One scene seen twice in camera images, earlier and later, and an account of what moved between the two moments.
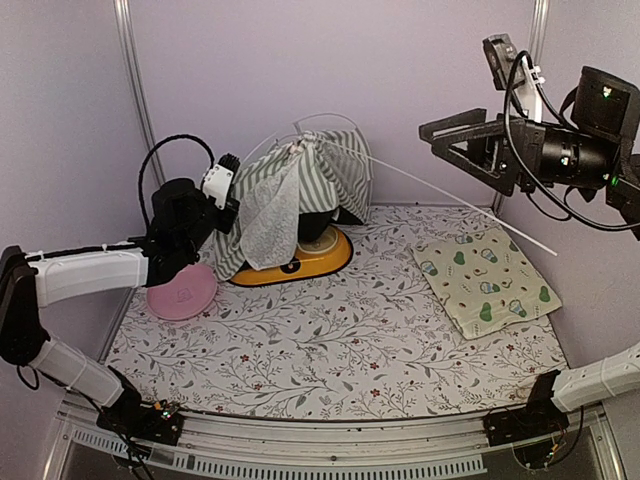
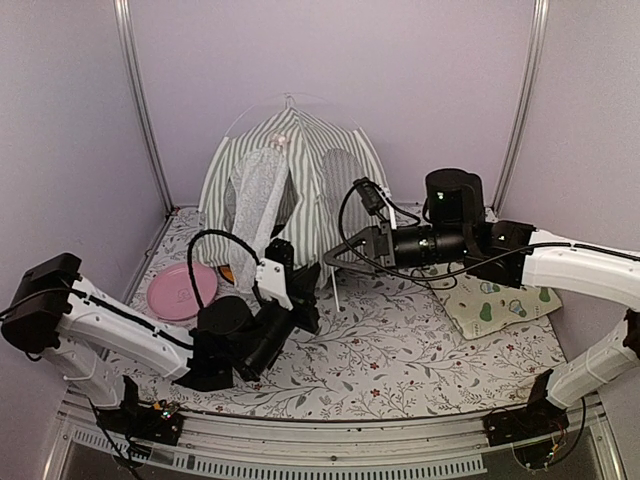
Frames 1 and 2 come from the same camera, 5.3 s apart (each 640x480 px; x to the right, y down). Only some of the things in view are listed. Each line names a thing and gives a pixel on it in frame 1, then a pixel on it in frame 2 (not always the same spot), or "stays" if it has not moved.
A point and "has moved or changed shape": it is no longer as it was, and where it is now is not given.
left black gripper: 227,223 to 301,287
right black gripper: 495,165 to 367,235
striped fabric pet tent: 319,171 has moved or changed shape
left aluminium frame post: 127,28 stays
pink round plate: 185,296 stays
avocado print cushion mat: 484,281 stays
